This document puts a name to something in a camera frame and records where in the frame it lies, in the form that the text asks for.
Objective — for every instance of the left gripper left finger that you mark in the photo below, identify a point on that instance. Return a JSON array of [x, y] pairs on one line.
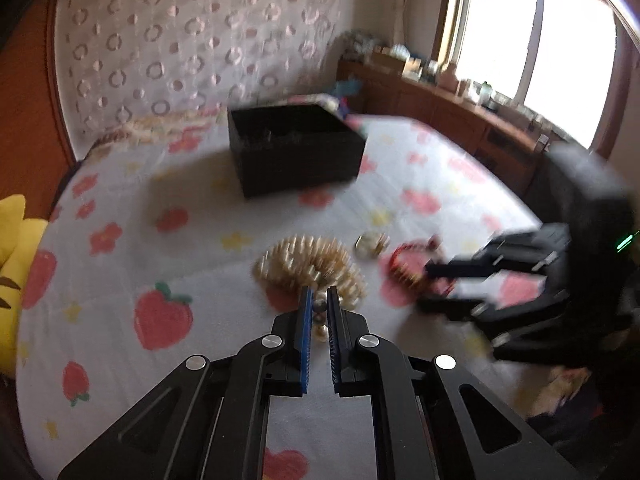
[[206, 419]]

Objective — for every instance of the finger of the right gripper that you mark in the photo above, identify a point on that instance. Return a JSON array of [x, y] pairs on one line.
[[529, 252], [530, 331]]

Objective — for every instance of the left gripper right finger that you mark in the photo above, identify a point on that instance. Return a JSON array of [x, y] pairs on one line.
[[432, 419]]

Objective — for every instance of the black jewelry box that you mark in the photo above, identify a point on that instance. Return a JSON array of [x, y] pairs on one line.
[[291, 147]]

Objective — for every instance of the wooden sideboard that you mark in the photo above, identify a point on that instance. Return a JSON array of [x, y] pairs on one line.
[[510, 153]]

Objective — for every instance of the small gold pendant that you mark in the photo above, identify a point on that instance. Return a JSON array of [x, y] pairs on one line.
[[370, 245]]

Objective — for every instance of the floral strawberry bed sheet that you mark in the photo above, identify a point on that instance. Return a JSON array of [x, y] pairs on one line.
[[150, 257]]

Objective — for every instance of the yellow striped plush toy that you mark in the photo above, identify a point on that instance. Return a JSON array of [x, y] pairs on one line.
[[20, 237]]

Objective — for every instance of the floral quilt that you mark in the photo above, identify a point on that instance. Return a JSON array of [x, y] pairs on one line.
[[153, 129]]

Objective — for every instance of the wooden wardrobe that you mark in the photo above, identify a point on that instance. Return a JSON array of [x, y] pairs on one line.
[[35, 150]]

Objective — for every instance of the circle patterned sheer curtain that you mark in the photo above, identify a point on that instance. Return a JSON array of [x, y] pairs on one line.
[[123, 59]]

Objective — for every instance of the window with wooden frame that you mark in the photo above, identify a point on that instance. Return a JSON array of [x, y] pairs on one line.
[[569, 61]]

